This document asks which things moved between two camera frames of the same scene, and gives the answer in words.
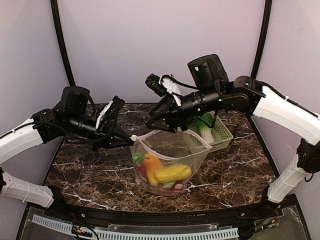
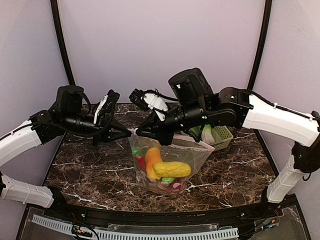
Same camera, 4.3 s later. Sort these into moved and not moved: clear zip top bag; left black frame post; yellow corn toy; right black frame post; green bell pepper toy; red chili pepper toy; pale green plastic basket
Moved: green bell pepper toy; red chili pepper toy; yellow corn toy; clear zip top bag
Not moved: pale green plastic basket; right black frame post; left black frame post
